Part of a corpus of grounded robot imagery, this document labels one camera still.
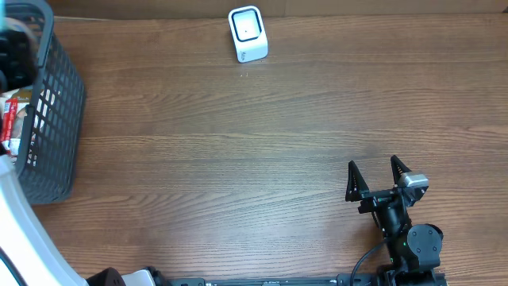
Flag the white barcode scanner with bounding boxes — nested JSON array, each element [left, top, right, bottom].
[[228, 6, 268, 63]]

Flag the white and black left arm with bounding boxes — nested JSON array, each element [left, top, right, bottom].
[[1, 18, 157, 286]]

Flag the brown snack packets in basket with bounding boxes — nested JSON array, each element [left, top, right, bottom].
[[1, 86, 32, 162]]

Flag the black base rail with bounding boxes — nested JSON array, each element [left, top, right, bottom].
[[167, 273, 448, 286]]

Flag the red snack packet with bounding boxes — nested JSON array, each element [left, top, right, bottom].
[[1, 98, 18, 143]]

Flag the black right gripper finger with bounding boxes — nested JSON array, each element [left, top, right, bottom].
[[345, 160, 369, 202], [391, 155, 411, 185]]

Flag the grey plastic mesh basket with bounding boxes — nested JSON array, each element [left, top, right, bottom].
[[6, 0, 87, 204]]

